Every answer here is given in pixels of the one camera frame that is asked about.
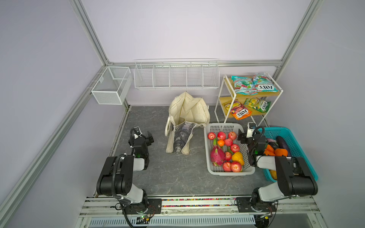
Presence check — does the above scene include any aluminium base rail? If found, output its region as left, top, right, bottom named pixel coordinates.
left=76, top=195, right=327, bottom=228

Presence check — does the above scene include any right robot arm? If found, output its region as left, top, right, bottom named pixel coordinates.
left=238, top=129, right=318, bottom=208

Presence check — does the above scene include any teal Fox's candy bag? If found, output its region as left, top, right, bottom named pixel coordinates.
left=252, top=74, right=278, bottom=93

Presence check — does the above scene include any long white wire wall basket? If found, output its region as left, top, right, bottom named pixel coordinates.
left=134, top=59, right=220, bottom=89

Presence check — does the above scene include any white plastic fruit basket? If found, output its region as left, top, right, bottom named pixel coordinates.
left=204, top=123, right=255, bottom=176

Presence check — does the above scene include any purple eggplant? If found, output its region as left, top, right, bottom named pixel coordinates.
left=276, top=136, right=291, bottom=157

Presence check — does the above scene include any yellow pear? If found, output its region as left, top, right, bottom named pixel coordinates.
left=232, top=152, right=245, bottom=166

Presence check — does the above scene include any red apple small middle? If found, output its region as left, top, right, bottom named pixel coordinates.
left=225, top=152, right=232, bottom=162

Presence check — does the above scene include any teal plastic vegetable basket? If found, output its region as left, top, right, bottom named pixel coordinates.
left=264, top=127, right=318, bottom=181

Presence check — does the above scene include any orange tangerine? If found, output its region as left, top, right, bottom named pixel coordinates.
left=217, top=139, right=225, bottom=147

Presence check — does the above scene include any cream canvas grocery bag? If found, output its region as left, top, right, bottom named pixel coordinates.
left=165, top=92, right=210, bottom=155

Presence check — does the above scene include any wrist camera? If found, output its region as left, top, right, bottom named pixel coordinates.
left=133, top=126, right=142, bottom=137
left=246, top=122, right=257, bottom=138

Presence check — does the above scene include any pink green candy bag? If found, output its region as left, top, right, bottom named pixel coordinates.
left=231, top=76, right=258, bottom=96

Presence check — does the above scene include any orange Fox's candy bag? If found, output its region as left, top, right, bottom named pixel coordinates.
left=223, top=100, right=252, bottom=120

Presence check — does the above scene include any small white mesh wall basket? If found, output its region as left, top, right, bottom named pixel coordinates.
left=91, top=66, right=133, bottom=105

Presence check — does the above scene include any orange carrot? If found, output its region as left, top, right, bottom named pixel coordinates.
left=264, top=144, right=275, bottom=156

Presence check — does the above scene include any green Fox's candy bag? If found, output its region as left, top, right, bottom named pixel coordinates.
left=244, top=98, right=271, bottom=113

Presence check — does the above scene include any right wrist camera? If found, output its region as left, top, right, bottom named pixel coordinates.
left=246, top=122, right=257, bottom=138

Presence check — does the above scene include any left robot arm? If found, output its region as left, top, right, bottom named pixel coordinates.
left=96, top=127, right=154, bottom=208

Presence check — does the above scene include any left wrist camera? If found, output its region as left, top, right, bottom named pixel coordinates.
left=133, top=126, right=142, bottom=137

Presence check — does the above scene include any yellow orange squash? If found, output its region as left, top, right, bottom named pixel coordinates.
left=270, top=170, right=277, bottom=180

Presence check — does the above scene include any white wire two-tier shelf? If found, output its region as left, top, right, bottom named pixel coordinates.
left=214, top=72, right=284, bottom=127

